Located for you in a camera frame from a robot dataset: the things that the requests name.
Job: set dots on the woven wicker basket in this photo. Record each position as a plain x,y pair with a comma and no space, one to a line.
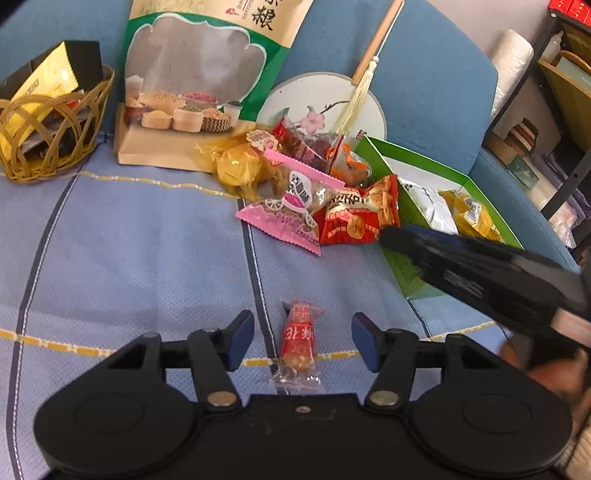
69,153

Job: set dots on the striped round box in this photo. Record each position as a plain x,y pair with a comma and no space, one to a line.
524,136

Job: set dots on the clear packet with orange snack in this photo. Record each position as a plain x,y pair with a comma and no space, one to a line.
353,168

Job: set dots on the white and blue snack packet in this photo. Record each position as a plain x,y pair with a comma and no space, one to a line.
429,207

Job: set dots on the red sausage snack packet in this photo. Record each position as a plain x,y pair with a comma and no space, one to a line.
298,337

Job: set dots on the yellow pastry packet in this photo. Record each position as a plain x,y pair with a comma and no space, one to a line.
235,165

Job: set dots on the round fan with tassel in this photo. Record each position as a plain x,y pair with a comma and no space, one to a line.
291,99

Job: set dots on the black and yellow box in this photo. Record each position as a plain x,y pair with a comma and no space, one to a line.
51,74

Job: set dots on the blue sofa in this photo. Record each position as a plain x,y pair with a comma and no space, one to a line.
415,92

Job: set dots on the green cardboard box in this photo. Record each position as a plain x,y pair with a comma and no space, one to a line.
402,273

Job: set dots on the white plastic bottle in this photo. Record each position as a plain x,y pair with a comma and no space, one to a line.
551,48

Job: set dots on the brown cardboard box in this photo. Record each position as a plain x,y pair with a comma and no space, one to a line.
568,101

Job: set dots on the white bubble wrap roll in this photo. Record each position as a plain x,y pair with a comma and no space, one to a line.
510,64

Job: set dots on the small green box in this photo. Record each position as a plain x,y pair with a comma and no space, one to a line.
521,170

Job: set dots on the pink snack packet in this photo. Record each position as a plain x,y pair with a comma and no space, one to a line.
277,222

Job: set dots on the person's right hand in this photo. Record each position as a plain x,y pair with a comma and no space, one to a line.
554,381

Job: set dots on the clear packet of red dates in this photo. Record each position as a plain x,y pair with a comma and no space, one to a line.
309,147

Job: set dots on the beige green grain pouch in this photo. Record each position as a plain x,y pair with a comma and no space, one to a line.
198,60

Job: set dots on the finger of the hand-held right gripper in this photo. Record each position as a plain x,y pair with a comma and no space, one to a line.
401,240

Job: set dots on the red chips packet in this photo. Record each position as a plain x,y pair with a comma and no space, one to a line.
351,217

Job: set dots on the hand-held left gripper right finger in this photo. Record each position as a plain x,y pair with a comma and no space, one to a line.
362,342

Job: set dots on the blue striped blanket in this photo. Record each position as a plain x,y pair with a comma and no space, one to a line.
138,254

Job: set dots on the black metal shelf rack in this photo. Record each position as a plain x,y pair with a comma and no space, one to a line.
567,182

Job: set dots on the golden foil snack packet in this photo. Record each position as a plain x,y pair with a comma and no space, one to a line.
475,217

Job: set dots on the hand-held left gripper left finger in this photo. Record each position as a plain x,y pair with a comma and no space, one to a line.
242,341

